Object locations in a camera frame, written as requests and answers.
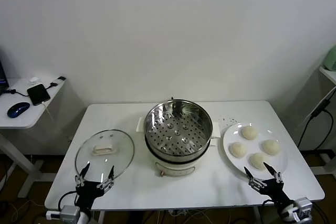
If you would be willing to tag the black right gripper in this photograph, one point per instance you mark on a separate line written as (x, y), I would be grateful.
(274, 191)

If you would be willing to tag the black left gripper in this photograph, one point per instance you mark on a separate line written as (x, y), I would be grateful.
(87, 193)

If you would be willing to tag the white steamed baozi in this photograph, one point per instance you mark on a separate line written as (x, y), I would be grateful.
(257, 159)
(249, 132)
(238, 150)
(271, 147)

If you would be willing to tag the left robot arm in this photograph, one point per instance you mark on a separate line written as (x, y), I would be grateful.
(84, 217)

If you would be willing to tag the stainless steel steamer basket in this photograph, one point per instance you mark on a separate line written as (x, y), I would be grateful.
(178, 134)

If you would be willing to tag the white plate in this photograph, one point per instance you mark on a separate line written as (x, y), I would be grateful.
(278, 167)

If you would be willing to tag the glass pot lid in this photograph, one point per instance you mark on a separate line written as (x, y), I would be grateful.
(118, 145)

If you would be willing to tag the white desk foot bar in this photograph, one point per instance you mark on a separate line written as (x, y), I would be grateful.
(319, 153)

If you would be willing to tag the white electric cooker base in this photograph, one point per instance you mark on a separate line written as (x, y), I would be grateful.
(176, 169)

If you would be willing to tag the white side desk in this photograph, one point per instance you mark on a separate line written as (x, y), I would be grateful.
(31, 117)

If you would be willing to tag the white power strip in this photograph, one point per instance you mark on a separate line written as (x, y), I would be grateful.
(179, 211)

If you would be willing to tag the black smartphone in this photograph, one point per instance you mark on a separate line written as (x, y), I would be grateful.
(39, 94)

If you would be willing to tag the blue computer mouse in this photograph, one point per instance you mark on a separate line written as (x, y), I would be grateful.
(18, 110)

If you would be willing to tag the black usb adapter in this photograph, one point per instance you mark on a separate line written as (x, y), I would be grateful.
(61, 78)

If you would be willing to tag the small white earbud case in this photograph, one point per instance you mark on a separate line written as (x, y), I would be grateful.
(33, 79)

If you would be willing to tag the white shelf desk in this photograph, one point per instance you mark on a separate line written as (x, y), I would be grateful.
(328, 73)

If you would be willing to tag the dark laptop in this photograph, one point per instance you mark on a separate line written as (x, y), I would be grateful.
(2, 77)

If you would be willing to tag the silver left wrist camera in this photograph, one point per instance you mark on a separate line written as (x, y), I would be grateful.
(69, 212)

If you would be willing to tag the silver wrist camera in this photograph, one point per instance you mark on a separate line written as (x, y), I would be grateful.
(303, 205)
(69, 212)

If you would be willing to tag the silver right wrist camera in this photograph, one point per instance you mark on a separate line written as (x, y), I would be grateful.
(303, 205)

